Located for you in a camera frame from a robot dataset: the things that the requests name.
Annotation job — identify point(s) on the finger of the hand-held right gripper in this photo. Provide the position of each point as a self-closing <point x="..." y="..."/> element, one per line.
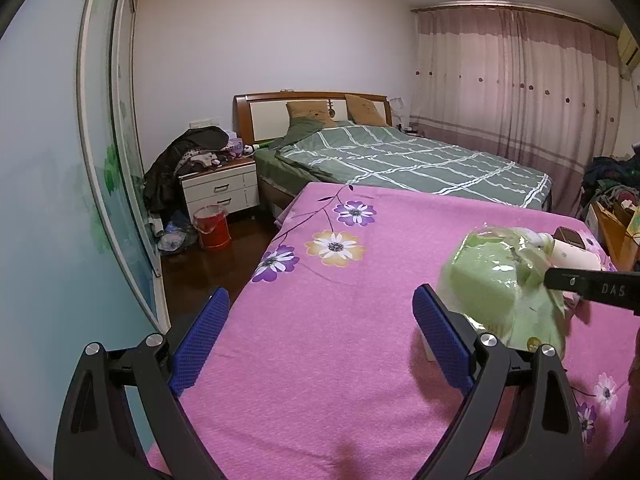
<point x="590" y="285"/>

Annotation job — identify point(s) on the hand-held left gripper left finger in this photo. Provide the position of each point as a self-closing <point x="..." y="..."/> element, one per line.
<point x="200" y="340"/>

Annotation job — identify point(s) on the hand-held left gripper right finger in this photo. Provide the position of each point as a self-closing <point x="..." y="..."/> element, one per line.
<point x="442" y="337"/>

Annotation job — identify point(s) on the small brown box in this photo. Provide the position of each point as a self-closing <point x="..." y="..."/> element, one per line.
<point x="570" y="236"/>

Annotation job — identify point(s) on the green plastic bag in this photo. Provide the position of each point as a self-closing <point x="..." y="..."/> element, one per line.
<point x="485" y="280"/>

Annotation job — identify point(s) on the wooden desk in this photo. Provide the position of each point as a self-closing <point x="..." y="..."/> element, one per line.
<point x="615" y="240"/>

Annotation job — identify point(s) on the plastic bags heap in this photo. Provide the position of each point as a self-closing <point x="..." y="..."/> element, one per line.
<point x="175" y="240"/>

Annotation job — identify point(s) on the mixed clothes heap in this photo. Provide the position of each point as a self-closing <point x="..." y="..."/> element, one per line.
<point x="610" y="180"/>

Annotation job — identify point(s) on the red bucket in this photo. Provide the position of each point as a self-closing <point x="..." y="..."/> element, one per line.
<point x="212" y="232"/>

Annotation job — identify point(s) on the purple floral tablecloth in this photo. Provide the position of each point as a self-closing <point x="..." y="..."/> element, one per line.
<point x="325" y="335"/>

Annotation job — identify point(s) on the white nightstand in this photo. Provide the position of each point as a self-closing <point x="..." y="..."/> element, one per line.
<point x="220" y="190"/>

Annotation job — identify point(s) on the dark clothes pile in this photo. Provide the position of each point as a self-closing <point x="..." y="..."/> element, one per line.
<point x="165" y="175"/>

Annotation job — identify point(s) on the green plaid duvet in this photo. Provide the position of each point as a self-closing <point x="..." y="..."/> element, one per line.
<point x="400" y="160"/>

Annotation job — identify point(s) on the pink white curtain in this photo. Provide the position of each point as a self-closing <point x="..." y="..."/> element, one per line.
<point x="500" y="110"/>

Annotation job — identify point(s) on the glass wardrobe sliding door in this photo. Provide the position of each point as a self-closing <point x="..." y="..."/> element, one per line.
<point x="50" y="210"/>

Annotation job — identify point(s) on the pink patterned box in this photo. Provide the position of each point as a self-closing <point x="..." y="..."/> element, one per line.
<point x="235" y="144"/>

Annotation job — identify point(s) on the bed with green quilt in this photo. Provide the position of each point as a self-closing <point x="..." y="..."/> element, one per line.
<point x="267" y="120"/>

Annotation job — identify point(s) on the white bedside lamp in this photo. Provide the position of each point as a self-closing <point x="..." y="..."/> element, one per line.
<point x="397" y="107"/>

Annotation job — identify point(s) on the brown pillow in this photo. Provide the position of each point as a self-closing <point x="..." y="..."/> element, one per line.
<point x="365" y="109"/>
<point x="307" y="111"/>

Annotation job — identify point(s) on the beige air conditioner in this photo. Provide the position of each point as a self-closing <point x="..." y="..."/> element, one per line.
<point x="629" y="45"/>

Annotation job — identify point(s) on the white wall socket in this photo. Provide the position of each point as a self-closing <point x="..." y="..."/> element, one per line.
<point x="202" y="124"/>

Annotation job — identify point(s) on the wooden curtain rail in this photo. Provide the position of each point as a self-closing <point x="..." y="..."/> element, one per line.
<point x="500" y="6"/>

